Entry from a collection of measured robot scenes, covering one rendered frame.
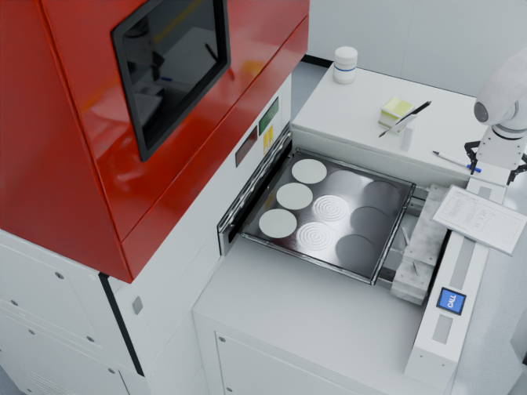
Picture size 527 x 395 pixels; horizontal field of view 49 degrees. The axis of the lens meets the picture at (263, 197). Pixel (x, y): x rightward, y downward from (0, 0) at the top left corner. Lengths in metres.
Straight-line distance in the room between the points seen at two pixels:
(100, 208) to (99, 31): 0.27
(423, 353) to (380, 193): 0.51
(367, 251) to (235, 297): 0.36
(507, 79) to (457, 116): 0.53
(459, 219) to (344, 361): 0.45
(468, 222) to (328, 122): 0.51
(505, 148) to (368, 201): 0.38
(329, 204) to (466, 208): 0.35
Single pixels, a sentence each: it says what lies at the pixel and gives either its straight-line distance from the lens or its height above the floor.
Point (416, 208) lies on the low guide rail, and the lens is 1.69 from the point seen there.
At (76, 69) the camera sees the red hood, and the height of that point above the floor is 1.67.
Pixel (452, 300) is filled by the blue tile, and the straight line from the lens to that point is 1.38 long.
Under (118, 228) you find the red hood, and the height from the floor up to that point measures 1.37.
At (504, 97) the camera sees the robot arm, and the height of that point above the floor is 1.32.
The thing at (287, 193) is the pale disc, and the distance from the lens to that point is 1.61.
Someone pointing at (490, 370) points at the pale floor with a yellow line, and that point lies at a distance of 2.45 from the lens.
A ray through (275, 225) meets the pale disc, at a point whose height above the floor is 0.90.
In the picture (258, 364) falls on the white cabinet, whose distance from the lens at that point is 1.55.
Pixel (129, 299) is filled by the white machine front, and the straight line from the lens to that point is 1.18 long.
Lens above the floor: 2.08
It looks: 47 degrees down
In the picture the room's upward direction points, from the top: 2 degrees counter-clockwise
